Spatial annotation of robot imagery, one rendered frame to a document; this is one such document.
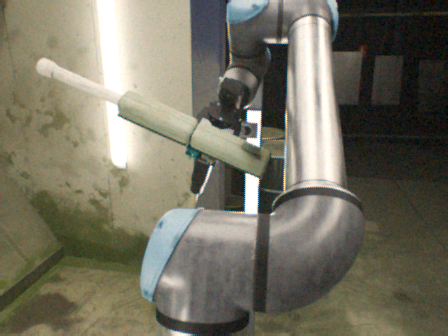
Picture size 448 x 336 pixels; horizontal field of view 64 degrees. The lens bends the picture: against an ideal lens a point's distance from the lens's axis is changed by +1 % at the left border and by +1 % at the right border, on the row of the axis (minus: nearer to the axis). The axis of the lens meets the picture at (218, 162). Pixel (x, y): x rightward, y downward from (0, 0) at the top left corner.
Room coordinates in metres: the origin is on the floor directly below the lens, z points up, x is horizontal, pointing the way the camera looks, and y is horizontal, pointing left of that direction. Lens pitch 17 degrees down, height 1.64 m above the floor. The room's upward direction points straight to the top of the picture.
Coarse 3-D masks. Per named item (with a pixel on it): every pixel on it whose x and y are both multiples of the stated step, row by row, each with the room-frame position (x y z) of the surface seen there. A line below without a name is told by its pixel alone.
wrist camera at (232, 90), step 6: (228, 78) 0.72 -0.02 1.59; (222, 84) 0.72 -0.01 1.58; (228, 84) 0.71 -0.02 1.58; (234, 84) 0.71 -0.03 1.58; (240, 84) 0.71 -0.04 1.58; (222, 90) 0.73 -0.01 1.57; (228, 90) 0.71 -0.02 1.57; (234, 90) 0.71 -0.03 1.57; (240, 90) 0.71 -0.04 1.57; (222, 96) 0.76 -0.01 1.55; (228, 96) 0.72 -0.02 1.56; (234, 96) 0.72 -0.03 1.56; (240, 96) 0.71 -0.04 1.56; (234, 102) 0.77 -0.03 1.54; (240, 102) 0.78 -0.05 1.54
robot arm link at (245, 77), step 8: (232, 72) 0.85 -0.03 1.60; (240, 72) 0.84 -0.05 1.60; (248, 72) 0.85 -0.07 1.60; (240, 80) 0.82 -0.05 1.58; (248, 80) 0.83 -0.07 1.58; (256, 80) 0.86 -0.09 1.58; (248, 88) 0.82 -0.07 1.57; (256, 88) 0.85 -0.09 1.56; (248, 96) 0.84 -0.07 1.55; (248, 104) 0.85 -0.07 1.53
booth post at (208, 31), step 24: (192, 0) 2.32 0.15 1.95; (216, 0) 2.28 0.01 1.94; (192, 24) 2.32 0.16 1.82; (216, 24) 2.28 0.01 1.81; (192, 48) 2.32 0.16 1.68; (216, 48) 2.28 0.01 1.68; (192, 72) 2.32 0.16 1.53; (216, 72) 2.28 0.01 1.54; (216, 96) 2.28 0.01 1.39; (216, 168) 2.28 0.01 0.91; (216, 192) 2.28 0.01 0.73
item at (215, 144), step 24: (48, 72) 0.71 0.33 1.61; (96, 96) 0.70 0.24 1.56; (120, 96) 0.69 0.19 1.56; (144, 96) 0.70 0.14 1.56; (144, 120) 0.67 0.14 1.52; (168, 120) 0.66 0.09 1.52; (192, 120) 0.67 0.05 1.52; (192, 144) 0.66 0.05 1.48; (216, 144) 0.64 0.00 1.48; (240, 144) 0.65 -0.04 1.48; (240, 168) 0.65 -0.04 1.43; (264, 168) 0.62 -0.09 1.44; (192, 192) 0.77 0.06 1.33
